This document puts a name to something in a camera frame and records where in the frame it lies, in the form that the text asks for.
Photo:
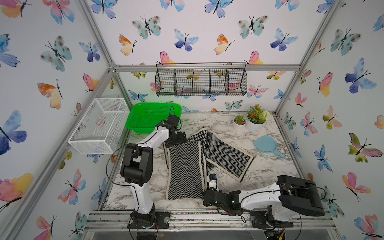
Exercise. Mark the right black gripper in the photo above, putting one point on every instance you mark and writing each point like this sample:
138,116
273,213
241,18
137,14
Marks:
204,194

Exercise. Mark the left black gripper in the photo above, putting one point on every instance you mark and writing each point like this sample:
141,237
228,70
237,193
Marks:
182,139

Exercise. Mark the black white patterned knit scarf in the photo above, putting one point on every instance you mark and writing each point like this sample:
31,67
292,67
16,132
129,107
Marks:
189,164

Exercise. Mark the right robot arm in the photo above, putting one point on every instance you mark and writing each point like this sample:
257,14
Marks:
287,197

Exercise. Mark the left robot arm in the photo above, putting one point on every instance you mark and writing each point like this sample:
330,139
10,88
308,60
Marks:
137,165

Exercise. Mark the green plastic basket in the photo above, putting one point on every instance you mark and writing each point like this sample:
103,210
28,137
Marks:
145,116

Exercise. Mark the small succulent in white pot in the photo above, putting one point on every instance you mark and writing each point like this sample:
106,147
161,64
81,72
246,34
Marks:
239,123

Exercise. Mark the light blue plastic scoop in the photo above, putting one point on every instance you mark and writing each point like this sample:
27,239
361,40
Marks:
268,145

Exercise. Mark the flowering plant in white pot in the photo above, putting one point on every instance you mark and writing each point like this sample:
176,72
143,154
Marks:
256,117

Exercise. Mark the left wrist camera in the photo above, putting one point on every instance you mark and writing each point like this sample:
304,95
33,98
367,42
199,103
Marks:
172,122

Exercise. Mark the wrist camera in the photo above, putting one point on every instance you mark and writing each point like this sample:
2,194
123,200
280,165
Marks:
172,122
212,182

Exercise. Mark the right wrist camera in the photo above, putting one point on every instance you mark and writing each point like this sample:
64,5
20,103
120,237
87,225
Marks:
212,182

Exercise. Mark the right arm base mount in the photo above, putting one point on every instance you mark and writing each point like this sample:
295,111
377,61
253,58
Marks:
264,220

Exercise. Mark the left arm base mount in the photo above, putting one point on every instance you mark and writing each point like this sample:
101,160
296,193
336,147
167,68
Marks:
160,220

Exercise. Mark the white mesh wall basket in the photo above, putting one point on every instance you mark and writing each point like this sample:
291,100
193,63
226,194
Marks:
100,129

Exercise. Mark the black wire wall basket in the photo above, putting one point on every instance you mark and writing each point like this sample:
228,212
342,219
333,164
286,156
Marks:
200,79

